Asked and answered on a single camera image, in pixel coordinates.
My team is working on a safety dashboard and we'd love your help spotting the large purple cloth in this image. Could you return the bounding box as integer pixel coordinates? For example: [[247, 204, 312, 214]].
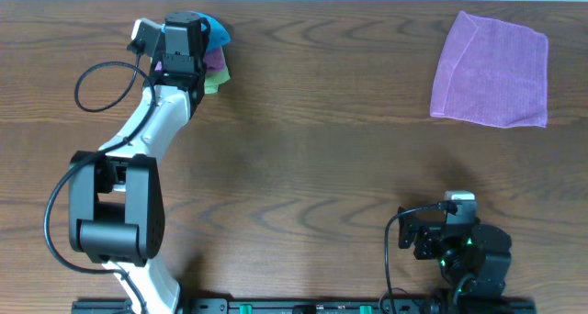
[[430, 11, 548, 129]]

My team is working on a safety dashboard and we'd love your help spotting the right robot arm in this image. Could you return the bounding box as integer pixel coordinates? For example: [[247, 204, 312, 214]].
[[397, 191, 512, 313]]

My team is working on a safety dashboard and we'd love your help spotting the blue microfiber cloth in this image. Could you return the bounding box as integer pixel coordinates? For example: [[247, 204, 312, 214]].
[[162, 11, 231, 55]]

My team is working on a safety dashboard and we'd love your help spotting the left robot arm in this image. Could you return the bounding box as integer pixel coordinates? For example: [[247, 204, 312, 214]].
[[66, 11, 229, 313]]

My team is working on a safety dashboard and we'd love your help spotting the folded green cloth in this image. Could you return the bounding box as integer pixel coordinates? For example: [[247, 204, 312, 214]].
[[204, 67, 231, 95]]

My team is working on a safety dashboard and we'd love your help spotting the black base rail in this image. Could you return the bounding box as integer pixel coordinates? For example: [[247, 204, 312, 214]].
[[70, 297, 537, 314]]

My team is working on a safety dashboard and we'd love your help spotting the folded purple cloth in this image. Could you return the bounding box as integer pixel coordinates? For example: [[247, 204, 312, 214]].
[[151, 48, 226, 75]]

